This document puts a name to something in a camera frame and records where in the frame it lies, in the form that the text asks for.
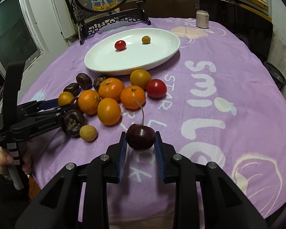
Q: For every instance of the white drink can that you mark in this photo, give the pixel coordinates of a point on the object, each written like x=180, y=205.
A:
x=202, y=19

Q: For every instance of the person left hand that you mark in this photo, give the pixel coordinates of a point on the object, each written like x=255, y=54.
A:
x=6, y=159

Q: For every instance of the black cabinet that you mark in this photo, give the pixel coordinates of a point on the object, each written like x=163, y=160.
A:
x=254, y=30

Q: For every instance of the large red tomato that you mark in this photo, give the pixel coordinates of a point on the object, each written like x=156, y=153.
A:
x=156, y=88

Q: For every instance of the large yellow-orange tomato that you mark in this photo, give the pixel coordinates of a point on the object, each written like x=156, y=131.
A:
x=108, y=111

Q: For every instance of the white oval plate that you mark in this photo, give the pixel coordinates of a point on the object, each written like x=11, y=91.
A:
x=104, y=58

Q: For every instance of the dark water chestnut back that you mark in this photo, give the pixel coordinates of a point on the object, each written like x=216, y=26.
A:
x=84, y=81

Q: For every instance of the mandarin orange front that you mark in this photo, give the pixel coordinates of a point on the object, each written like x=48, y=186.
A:
x=88, y=101

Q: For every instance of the yellow-orange tomato back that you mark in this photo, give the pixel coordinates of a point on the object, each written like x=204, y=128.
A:
x=65, y=98

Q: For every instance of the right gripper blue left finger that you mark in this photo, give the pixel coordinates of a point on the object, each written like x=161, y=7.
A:
x=122, y=155

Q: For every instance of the tan longan small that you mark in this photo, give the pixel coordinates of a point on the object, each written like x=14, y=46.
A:
x=146, y=39

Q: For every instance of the mandarin orange back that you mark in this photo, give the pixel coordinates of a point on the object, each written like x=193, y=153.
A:
x=111, y=88

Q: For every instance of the dark water chestnut middle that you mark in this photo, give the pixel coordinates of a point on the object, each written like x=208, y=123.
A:
x=98, y=80

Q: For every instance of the dark cherry front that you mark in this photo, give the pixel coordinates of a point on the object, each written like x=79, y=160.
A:
x=74, y=103

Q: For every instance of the small red cherry tomato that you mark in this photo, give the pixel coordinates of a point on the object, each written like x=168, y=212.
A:
x=120, y=45

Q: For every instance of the tan longan by fruits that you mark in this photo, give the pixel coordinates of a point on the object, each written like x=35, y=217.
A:
x=88, y=133

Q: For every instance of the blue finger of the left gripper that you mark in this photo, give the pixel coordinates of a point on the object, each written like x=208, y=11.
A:
x=47, y=120
x=48, y=104

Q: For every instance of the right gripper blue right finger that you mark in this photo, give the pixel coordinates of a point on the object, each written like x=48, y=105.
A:
x=158, y=146

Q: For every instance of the dark water chestnut left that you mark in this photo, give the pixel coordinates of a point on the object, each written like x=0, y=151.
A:
x=73, y=88

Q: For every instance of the small mandarin orange right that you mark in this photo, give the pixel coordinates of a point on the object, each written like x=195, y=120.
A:
x=133, y=96

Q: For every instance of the dark water chestnut front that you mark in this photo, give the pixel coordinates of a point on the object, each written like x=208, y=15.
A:
x=72, y=122

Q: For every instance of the black carved screen stand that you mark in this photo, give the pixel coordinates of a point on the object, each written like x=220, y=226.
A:
x=91, y=15

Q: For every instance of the yellow-orange tomato right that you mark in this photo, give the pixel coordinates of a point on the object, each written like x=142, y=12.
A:
x=140, y=78

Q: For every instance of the dark red cherry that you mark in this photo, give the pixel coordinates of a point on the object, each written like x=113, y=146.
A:
x=138, y=136

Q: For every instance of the dark water chestnut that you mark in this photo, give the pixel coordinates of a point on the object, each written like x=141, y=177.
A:
x=72, y=122
x=84, y=81
x=98, y=80
x=73, y=88

